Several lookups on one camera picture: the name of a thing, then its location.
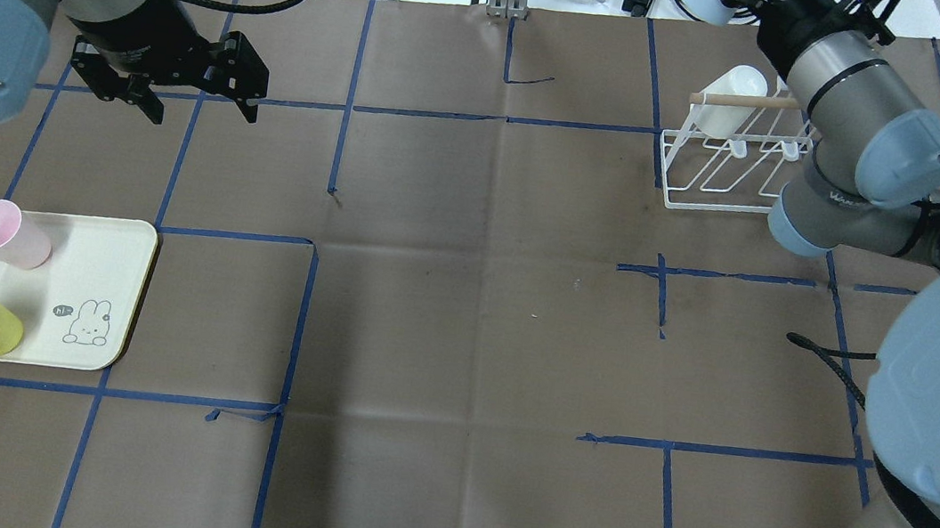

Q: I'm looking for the pink cup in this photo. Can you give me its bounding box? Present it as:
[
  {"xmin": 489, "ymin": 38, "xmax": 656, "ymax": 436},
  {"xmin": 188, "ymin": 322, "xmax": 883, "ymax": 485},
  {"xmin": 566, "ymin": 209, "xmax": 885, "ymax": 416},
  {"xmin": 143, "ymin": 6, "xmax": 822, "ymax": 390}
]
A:
[{"xmin": 0, "ymin": 199, "xmax": 53, "ymax": 270}]

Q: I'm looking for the white wire cup rack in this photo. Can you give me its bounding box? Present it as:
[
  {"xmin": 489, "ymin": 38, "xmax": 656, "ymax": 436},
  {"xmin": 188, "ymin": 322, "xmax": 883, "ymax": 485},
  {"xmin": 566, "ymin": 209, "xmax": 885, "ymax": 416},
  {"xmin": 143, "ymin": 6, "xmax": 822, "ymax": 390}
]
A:
[{"xmin": 659, "ymin": 78, "xmax": 814, "ymax": 214}]

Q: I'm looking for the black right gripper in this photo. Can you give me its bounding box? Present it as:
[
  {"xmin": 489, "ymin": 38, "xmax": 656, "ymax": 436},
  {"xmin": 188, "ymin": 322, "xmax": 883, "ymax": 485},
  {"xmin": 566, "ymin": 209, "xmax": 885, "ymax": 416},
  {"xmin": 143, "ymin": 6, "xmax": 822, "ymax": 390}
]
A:
[{"xmin": 736, "ymin": 0, "xmax": 902, "ymax": 58}]

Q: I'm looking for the cream plastic tray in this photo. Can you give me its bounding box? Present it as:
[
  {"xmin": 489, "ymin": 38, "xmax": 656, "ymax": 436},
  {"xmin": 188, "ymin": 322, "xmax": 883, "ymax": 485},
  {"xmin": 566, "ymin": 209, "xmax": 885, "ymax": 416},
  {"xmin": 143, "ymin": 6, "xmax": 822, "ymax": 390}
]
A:
[{"xmin": 0, "ymin": 212, "xmax": 160, "ymax": 370}]

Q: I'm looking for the white ikea cup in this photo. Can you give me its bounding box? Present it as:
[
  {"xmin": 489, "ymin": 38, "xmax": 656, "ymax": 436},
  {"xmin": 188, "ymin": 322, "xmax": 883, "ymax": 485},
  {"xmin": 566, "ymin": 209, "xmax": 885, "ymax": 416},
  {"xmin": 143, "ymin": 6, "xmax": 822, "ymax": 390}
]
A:
[{"xmin": 690, "ymin": 64, "xmax": 768, "ymax": 140}]

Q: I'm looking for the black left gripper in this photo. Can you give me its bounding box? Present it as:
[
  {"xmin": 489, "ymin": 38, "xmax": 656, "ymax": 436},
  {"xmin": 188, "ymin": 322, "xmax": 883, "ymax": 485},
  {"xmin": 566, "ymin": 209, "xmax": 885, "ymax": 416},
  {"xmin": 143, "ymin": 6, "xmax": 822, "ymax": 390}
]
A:
[{"xmin": 71, "ymin": 0, "xmax": 270, "ymax": 126}]

